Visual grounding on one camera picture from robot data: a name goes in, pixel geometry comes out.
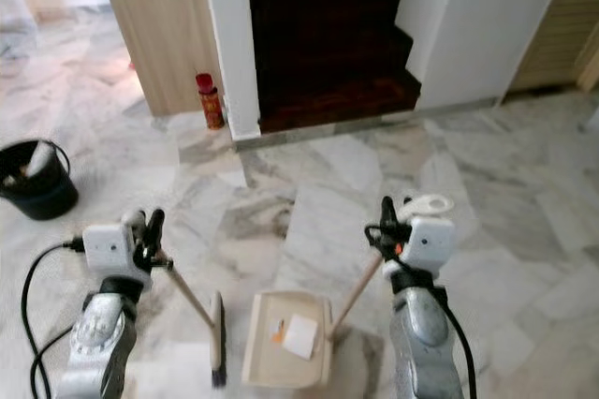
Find beige broom with wooden handle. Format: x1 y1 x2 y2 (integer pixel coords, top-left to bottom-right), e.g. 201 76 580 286
120 209 229 390

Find beige dustpan with wooden handle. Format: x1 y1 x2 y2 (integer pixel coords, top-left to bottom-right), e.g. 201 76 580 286
240 194 454 391

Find black plastic bucket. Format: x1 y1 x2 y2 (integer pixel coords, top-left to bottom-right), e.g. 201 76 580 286
0 139 80 222

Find white rubbish piece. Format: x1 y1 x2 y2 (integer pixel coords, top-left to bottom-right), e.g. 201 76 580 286
25 141 58 179

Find white paper piece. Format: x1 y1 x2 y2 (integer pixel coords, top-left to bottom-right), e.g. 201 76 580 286
282 314 320 361

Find red capped spray can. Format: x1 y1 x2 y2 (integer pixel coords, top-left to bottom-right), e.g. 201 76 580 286
196 72 226 131

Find dark wooden staircase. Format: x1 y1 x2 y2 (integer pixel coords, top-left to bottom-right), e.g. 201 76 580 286
245 0 423 134

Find light wood panel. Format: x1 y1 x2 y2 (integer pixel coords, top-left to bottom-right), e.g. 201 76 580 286
94 0 226 118

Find brown slatted wood panel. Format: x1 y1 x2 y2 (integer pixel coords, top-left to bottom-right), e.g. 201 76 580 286
508 0 599 94

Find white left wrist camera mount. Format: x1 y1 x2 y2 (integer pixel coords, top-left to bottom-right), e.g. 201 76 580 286
81 219 149 289

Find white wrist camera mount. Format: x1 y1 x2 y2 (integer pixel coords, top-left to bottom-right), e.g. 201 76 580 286
81 219 149 289
397 214 458 278

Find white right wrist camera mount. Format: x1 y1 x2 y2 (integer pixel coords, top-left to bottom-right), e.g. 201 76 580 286
397 214 458 278

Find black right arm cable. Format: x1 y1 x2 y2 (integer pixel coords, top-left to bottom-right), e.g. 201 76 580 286
395 257 478 399

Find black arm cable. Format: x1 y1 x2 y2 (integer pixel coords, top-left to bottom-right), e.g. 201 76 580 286
395 257 478 399
21 239 86 399

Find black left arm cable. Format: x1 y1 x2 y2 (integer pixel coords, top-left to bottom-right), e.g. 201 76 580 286
21 239 86 399

